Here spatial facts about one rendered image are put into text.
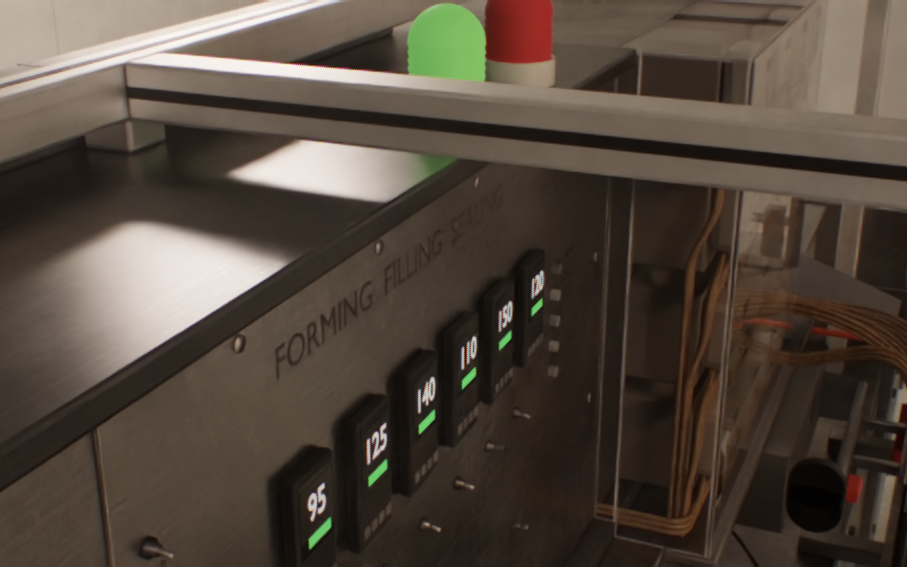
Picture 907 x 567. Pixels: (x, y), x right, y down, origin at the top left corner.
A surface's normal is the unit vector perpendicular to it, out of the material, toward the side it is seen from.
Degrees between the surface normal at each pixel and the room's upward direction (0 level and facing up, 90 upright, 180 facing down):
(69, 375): 0
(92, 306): 0
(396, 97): 90
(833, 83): 90
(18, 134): 90
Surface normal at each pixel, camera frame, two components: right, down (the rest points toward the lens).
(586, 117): -0.39, 0.33
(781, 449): 0.00, -0.93
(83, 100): 0.92, 0.14
